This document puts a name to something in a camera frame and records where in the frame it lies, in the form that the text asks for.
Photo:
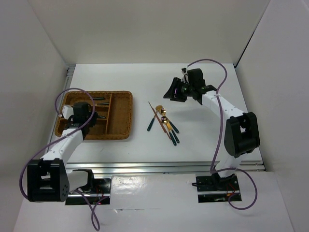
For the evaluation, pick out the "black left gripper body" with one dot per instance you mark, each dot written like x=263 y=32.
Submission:
x=93 y=121

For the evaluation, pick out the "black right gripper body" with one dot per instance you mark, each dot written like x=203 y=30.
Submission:
x=190 y=87

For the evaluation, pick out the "gold fork green handle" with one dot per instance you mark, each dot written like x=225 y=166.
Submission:
x=103 y=104
x=98 y=98

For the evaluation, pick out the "gold spoon green handle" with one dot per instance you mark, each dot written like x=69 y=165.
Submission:
x=162 y=112
x=172 y=133
x=157 y=108

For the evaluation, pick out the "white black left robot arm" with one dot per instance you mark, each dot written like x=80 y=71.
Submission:
x=47 y=179

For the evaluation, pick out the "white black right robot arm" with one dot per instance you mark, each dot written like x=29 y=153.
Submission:
x=238 y=134

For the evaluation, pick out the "wicker cutlery tray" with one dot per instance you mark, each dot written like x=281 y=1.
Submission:
x=117 y=126

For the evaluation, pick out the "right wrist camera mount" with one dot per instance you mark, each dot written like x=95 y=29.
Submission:
x=185 y=76

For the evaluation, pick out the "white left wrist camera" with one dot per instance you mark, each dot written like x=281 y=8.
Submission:
x=66 y=111

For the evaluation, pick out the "aluminium frame rail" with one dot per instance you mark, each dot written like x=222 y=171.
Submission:
x=143 y=168

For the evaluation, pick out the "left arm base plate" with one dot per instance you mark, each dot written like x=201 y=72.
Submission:
x=101 y=190

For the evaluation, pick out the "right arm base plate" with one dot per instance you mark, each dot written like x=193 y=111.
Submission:
x=212 y=190

